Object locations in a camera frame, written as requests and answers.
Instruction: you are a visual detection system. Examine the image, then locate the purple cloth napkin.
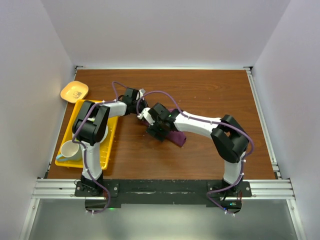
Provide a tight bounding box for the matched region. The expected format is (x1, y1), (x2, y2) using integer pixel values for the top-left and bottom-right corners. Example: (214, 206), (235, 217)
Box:
(141, 119), (187, 147)

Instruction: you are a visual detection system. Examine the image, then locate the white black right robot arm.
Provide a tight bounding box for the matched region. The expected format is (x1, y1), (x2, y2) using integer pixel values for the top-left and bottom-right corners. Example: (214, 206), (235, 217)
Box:
(138, 103), (253, 197)

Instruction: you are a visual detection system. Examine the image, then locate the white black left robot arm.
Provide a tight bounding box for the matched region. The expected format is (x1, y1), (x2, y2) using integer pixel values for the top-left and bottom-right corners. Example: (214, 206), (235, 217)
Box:
(72, 87), (148, 196)

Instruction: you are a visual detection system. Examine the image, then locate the yellow plastic tray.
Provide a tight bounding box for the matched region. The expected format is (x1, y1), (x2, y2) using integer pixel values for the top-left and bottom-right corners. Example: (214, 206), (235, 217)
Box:
(54, 100), (119, 171)

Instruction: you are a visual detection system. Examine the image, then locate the yellow square bowl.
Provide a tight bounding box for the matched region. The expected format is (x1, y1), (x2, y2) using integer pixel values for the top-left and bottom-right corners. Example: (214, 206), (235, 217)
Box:
(60, 80), (89, 104)

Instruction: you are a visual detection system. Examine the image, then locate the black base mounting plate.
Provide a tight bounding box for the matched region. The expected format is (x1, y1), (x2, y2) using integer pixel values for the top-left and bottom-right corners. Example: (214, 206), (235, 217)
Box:
(74, 179), (252, 213)

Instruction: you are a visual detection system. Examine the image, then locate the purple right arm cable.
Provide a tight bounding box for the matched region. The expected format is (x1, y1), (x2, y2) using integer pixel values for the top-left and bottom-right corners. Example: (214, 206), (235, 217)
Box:
(136, 90), (255, 216)

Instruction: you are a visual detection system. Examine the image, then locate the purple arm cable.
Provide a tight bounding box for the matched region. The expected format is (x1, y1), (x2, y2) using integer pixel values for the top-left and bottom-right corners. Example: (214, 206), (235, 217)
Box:
(71, 80), (128, 214)
(136, 90), (255, 216)

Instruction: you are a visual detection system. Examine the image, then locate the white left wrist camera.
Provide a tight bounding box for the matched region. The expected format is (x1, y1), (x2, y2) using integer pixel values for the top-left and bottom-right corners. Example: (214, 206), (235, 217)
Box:
(138, 88), (146, 98)

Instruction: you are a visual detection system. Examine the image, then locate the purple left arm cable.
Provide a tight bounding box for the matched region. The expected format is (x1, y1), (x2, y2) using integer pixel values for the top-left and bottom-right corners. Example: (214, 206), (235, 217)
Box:
(71, 80), (128, 214)

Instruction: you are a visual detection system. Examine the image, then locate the pale cup with blue handle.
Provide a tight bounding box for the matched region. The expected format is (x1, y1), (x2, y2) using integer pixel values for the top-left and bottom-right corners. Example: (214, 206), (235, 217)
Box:
(55, 140), (82, 162)

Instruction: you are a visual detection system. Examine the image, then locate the aluminium frame rail right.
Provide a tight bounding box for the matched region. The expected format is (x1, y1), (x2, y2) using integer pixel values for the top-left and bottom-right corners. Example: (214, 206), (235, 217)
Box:
(243, 67), (282, 180)

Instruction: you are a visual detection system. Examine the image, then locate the aluminium frame rail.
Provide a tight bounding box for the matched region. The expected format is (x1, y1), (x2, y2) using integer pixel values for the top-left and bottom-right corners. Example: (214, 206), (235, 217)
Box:
(243, 67), (282, 180)
(31, 179), (296, 200)

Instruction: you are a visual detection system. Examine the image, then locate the aluminium frame rail front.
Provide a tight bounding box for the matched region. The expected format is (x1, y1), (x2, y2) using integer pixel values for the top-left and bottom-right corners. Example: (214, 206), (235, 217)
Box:
(31, 179), (296, 200)

